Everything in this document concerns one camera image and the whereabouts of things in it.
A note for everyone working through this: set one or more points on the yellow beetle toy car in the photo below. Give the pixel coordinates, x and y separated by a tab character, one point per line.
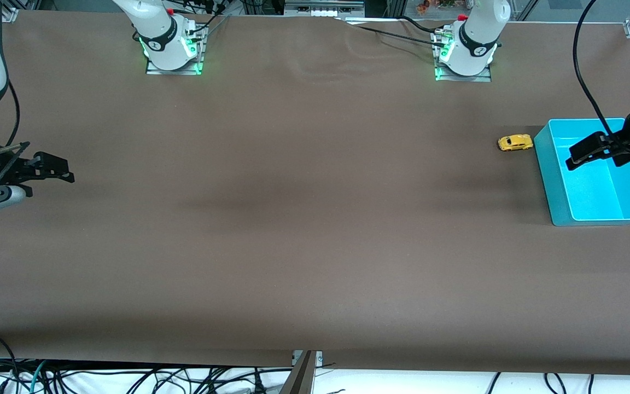
514	143

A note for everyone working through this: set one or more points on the teal plastic bin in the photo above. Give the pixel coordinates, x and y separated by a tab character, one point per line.
594	197

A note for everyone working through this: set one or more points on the brown table cover mat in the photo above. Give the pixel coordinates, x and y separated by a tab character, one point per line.
315	219

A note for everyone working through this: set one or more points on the white power strip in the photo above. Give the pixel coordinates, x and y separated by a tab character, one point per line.
323	8

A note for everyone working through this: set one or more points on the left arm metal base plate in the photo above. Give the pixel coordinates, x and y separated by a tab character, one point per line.
462	78

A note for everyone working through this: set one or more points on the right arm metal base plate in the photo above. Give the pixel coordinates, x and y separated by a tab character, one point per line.
175	70

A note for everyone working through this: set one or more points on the metal table edge bracket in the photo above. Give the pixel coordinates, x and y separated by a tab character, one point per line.
301	375

